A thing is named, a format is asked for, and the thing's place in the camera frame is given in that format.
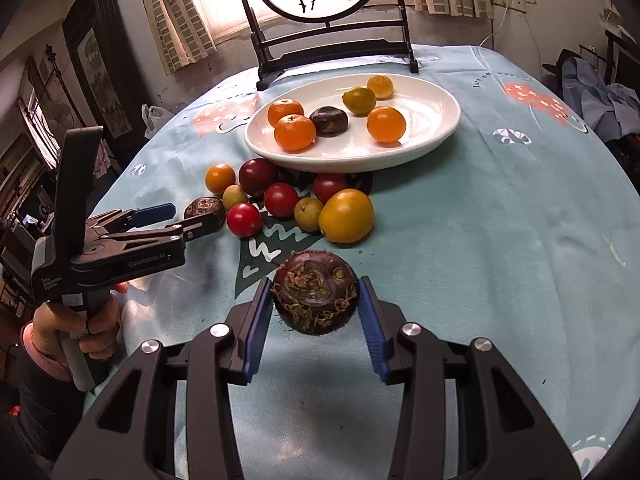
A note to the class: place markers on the light blue printed tablecloth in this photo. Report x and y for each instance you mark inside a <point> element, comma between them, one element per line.
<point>500,260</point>

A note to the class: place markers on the small yellow green fruit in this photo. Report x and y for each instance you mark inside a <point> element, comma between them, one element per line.
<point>308,214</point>
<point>233,197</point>

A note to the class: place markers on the blue cloth pile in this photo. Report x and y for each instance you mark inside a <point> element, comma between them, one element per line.
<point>600,95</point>

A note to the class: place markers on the large yellow-orange tomato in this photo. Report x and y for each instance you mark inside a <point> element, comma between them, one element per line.
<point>346,215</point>

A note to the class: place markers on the round painted table screen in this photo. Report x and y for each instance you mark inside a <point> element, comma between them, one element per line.
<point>330,42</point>

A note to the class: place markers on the green yellow citrus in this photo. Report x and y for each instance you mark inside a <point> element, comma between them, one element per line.
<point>358,100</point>

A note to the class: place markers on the person's left hand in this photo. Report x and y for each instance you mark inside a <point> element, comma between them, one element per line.
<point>102,332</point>

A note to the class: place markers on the small mandarin orange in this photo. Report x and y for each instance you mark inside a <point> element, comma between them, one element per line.
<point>380,86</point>

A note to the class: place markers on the dark red tomato back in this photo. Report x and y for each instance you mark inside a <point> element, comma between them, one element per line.
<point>257,176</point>

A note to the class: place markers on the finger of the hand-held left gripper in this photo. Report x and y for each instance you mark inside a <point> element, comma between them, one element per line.
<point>155,209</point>
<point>170,234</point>

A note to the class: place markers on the red cherry tomato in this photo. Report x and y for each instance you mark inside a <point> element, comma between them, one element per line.
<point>280,199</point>
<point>244,220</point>
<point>328,186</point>

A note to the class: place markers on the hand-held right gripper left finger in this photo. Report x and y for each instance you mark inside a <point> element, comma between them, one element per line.
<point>256,332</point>

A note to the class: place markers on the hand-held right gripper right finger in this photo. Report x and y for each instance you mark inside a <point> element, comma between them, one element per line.
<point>372,332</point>

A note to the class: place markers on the dark framed wall picture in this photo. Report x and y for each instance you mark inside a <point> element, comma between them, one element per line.
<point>102,70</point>

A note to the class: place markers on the large dark water chestnut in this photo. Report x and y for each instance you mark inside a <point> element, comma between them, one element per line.
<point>315,292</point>

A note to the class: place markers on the person's left forearm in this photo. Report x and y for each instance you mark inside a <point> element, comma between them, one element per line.
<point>40,400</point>

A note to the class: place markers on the white plastic bag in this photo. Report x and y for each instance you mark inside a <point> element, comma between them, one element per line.
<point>154,116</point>

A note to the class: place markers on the white oval plate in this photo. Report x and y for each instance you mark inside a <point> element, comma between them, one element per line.
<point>420,125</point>

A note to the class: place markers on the small orange tomato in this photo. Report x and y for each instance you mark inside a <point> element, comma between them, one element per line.
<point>220,178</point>

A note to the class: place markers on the small brown water chestnut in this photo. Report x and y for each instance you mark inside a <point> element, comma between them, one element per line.
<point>205,210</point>

